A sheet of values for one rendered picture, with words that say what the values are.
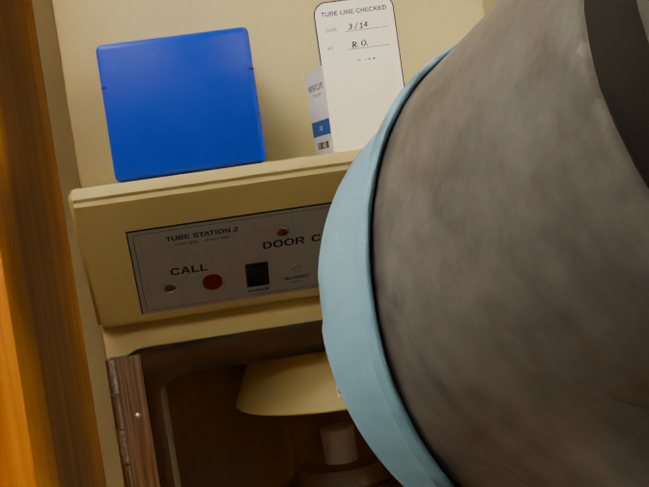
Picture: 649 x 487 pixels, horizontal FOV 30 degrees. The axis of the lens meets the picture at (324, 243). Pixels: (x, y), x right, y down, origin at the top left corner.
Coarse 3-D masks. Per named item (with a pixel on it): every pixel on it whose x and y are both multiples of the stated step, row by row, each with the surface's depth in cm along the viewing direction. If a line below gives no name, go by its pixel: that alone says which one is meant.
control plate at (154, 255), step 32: (192, 224) 81; (224, 224) 81; (256, 224) 82; (288, 224) 83; (320, 224) 83; (160, 256) 83; (192, 256) 83; (224, 256) 84; (256, 256) 84; (288, 256) 85; (160, 288) 85; (192, 288) 86; (224, 288) 86; (256, 288) 87; (288, 288) 87
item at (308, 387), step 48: (240, 336) 90; (288, 336) 90; (192, 384) 89; (240, 384) 90; (288, 384) 90; (192, 432) 89; (240, 432) 90; (288, 432) 90; (336, 432) 91; (192, 480) 90; (240, 480) 90; (288, 480) 90; (336, 480) 91; (384, 480) 91
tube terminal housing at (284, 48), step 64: (64, 0) 88; (128, 0) 89; (192, 0) 89; (256, 0) 90; (320, 0) 91; (448, 0) 92; (64, 64) 89; (256, 64) 90; (192, 320) 90; (256, 320) 91
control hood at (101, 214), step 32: (288, 160) 80; (320, 160) 79; (352, 160) 80; (96, 192) 78; (128, 192) 78; (160, 192) 79; (192, 192) 79; (224, 192) 79; (256, 192) 80; (288, 192) 80; (320, 192) 81; (96, 224) 79; (128, 224) 80; (160, 224) 80; (96, 256) 82; (128, 256) 82; (96, 288) 84; (128, 288) 84; (128, 320) 87
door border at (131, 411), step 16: (128, 368) 89; (128, 384) 89; (144, 384) 89; (112, 400) 88; (128, 400) 89; (144, 400) 89; (128, 416) 89; (144, 416) 89; (128, 432) 89; (144, 432) 89; (128, 448) 89; (144, 448) 89; (128, 464) 89; (144, 464) 89; (128, 480) 89; (144, 480) 89
